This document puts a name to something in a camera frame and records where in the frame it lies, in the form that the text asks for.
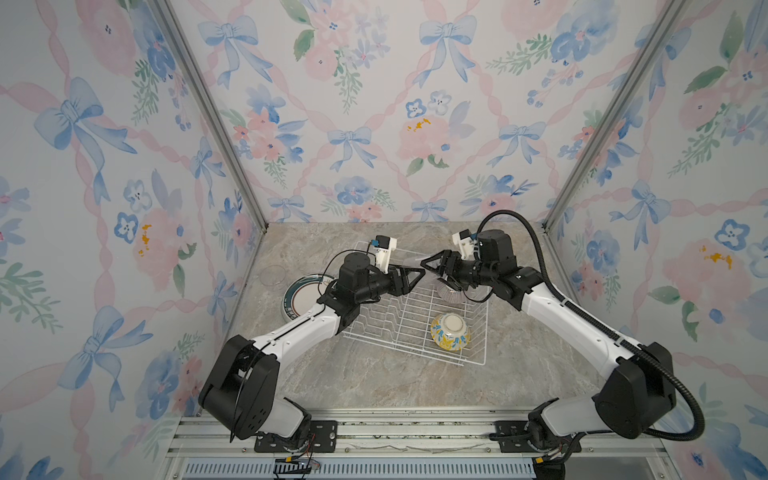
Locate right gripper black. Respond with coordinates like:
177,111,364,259
421,251,497,291

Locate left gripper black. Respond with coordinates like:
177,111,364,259
354,265,424,308

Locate white wire dish rack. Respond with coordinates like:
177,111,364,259
343,274,489,366

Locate clear glass front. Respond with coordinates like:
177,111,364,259
258,265,287,287

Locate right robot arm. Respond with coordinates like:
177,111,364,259
420,230,677,451

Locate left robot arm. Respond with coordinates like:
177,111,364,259
198,251,426,451

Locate yellow blue patterned bowl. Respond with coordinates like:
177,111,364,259
430,313,471,352

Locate left corner aluminium profile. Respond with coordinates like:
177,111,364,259
148,0,268,234

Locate corner aluminium profile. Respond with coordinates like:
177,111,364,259
542,0,689,234
148,0,268,234

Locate right corner aluminium profile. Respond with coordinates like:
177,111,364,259
542,0,689,234

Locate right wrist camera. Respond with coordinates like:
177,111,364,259
452,229,477,260

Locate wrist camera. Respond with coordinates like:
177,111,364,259
452,229,477,260
367,235,397,273

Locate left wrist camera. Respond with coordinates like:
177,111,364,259
367,235,397,273

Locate thin black left cable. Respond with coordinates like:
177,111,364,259
317,247,376,295

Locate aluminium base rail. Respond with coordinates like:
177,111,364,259
156,407,681,479

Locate black corrugated cable conduit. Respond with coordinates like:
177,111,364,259
477,209,706,443

